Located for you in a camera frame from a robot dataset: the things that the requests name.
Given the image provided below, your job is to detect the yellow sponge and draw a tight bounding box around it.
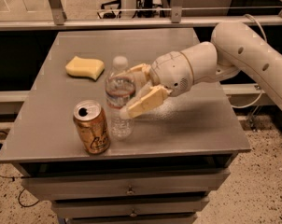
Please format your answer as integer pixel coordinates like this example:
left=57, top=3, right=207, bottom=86
left=65, top=56, right=105, bottom=80

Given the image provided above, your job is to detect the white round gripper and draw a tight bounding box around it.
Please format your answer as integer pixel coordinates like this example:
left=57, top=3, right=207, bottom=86
left=120, top=51, right=194, bottom=119

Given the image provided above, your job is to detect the orange soda can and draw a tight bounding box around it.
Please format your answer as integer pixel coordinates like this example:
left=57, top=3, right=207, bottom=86
left=73, top=100, right=110, bottom=154

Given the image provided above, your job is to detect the grey drawer cabinet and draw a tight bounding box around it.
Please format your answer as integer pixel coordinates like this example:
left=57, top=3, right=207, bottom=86
left=0, top=28, right=249, bottom=224

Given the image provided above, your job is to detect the clear plastic water bottle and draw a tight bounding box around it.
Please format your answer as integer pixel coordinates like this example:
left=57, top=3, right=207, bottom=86
left=105, top=56, right=136, bottom=139

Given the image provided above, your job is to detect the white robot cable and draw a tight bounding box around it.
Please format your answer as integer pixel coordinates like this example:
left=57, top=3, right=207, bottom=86
left=230, top=13, right=268, bottom=110

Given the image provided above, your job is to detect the top grey drawer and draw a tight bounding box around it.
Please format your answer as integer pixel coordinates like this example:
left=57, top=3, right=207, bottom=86
left=21, top=168, right=230, bottom=201

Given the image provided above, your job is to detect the metal frame rail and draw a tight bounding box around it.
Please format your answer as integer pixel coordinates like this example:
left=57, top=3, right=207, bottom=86
left=0, top=0, right=282, bottom=31

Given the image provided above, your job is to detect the black floor cable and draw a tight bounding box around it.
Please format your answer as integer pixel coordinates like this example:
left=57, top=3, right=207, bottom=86
left=0, top=130, right=41, bottom=209

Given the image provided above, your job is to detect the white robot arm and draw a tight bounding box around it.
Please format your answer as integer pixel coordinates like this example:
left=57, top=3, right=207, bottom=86
left=120, top=22, right=282, bottom=119

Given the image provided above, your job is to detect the grey drawer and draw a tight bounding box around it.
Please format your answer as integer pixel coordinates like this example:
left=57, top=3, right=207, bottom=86
left=52, top=196, right=209, bottom=218
left=21, top=168, right=230, bottom=201

